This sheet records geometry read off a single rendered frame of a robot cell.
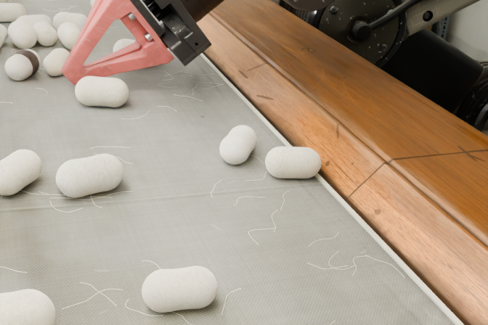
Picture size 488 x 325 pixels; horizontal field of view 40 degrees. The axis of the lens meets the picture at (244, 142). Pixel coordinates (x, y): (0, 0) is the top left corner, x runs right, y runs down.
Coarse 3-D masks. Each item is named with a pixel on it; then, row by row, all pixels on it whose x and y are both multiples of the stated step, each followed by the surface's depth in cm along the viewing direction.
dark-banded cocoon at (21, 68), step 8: (16, 56) 52; (24, 56) 52; (8, 64) 51; (16, 64) 51; (24, 64) 51; (40, 64) 54; (8, 72) 51; (16, 72) 51; (24, 72) 51; (16, 80) 52
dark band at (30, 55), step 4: (16, 52) 52; (20, 52) 52; (24, 52) 52; (28, 52) 53; (32, 52) 53; (28, 56) 52; (32, 56) 53; (32, 60) 52; (36, 60) 53; (32, 64) 52; (36, 64) 53; (36, 68) 53; (32, 72) 52
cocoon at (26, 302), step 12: (0, 300) 25; (12, 300) 25; (24, 300) 26; (36, 300) 26; (48, 300) 26; (0, 312) 25; (12, 312) 25; (24, 312) 25; (36, 312) 25; (48, 312) 26; (0, 324) 25; (12, 324) 25; (24, 324) 25; (36, 324) 25; (48, 324) 26
